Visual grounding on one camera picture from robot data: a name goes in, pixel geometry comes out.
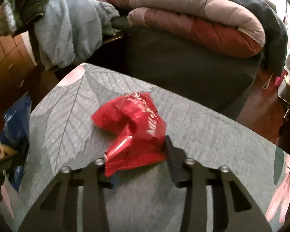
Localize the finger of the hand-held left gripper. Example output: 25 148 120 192
0 153 18 174

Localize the blue snack bag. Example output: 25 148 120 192
0 94 32 192

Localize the grey bed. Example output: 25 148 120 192
86 26 263 119

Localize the pink red quilt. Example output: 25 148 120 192
106 0 266 59

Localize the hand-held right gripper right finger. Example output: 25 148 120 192
165 135 272 232

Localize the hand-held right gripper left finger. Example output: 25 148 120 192
18 159 118 232

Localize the red crinkled wrapper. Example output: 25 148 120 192
91 92 167 177

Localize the grey knit cloth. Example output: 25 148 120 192
0 0 50 38

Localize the grey floral tablecloth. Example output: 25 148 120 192
0 63 290 232

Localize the wooden dresser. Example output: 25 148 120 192
0 12 38 97

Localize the light blue fleece blanket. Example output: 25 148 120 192
33 0 122 71

